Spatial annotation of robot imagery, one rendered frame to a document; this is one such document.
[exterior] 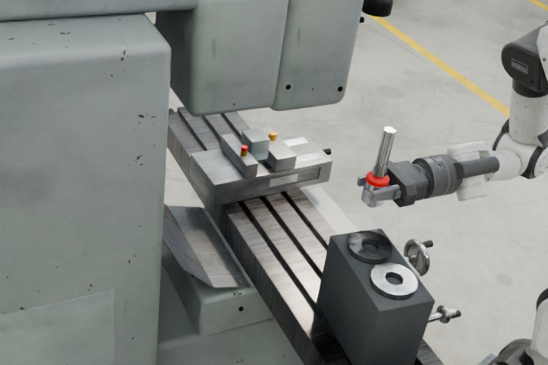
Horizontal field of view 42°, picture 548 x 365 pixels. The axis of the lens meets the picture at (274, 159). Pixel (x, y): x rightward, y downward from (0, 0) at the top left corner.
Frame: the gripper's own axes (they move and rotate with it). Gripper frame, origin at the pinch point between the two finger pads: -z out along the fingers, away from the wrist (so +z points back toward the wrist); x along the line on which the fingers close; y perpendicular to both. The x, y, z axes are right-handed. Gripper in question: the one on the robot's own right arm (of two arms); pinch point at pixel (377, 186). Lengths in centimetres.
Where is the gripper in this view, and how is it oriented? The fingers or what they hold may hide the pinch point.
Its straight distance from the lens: 147.9
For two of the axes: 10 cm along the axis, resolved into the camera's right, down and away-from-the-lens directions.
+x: 4.2, 5.4, -7.3
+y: -1.2, 8.3, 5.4
